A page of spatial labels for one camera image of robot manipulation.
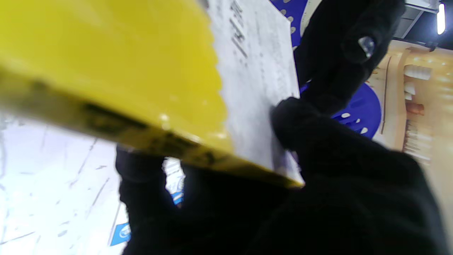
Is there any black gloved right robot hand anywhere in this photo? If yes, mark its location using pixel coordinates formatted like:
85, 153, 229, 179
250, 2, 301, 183
115, 96, 450, 255

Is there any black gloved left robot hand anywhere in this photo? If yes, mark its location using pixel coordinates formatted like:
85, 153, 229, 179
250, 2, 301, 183
294, 0, 406, 115

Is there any yellow cover book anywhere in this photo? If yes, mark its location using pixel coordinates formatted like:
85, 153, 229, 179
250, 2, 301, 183
0, 0, 305, 188

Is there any white workbook with blue header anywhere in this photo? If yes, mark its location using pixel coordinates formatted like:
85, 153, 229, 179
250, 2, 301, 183
109, 158, 186, 247

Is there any blue perforated plastic file holder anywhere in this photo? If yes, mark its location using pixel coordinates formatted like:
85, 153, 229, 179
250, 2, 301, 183
271, 0, 382, 139

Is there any bright ceiling light tube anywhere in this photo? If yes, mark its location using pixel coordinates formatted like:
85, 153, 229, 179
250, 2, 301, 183
437, 3, 446, 36

